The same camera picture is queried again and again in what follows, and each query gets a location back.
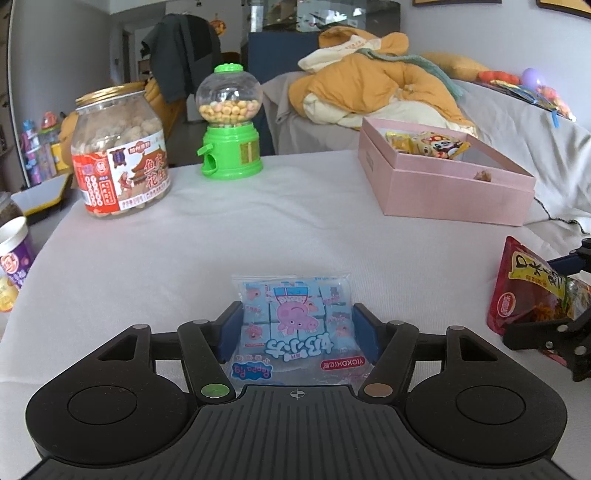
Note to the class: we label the yellow pillow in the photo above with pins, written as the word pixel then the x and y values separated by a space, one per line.
pixel 457 65

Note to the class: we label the clear peanut jar gold lid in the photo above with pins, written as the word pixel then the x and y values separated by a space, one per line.
pixel 120 152

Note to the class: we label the pink gift box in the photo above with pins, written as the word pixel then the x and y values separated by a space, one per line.
pixel 443 189

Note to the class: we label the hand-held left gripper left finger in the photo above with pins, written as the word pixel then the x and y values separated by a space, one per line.
pixel 229 325

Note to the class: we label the purple balloon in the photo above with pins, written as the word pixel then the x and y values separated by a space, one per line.
pixel 533 78

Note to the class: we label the dark red snack pouch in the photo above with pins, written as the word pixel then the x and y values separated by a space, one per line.
pixel 526 286

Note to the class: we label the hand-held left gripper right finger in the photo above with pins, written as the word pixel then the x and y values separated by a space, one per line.
pixel 364 327

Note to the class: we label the colourful toy bottles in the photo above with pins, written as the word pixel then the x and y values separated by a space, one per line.
pixel 39 143

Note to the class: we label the glass fish tank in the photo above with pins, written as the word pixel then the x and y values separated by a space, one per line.
pixel 323 14

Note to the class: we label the colourful toy pile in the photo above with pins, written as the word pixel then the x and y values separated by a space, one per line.
pixel 545 99

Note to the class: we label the purple paper cup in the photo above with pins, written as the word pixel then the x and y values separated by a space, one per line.
pixel 14 258

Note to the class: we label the orange and cream duvet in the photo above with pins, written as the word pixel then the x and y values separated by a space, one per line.
pixel 369 87

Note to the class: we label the blue candy cube packet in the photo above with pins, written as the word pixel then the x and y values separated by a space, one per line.
pixel 295 318

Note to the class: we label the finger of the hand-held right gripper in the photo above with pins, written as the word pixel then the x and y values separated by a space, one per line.
pixel 558 334
pixel 565 266

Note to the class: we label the yellow edged small table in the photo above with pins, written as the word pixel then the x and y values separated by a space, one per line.
pixel 41 194

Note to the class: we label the orange plush toy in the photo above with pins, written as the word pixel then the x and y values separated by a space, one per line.
pixel 498 77

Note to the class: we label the grey jacket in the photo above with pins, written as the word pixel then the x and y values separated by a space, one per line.
pixel 184 55

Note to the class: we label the green gumball machine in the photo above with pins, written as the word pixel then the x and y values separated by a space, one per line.
pixel 231 147

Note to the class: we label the panda print snack packet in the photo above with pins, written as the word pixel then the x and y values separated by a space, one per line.
pixel 438 145

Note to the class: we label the orange lantern decoration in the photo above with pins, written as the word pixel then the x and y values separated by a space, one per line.
pixel 218 26

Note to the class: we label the teal scarf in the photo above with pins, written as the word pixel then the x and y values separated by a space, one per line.
pixel 429 64

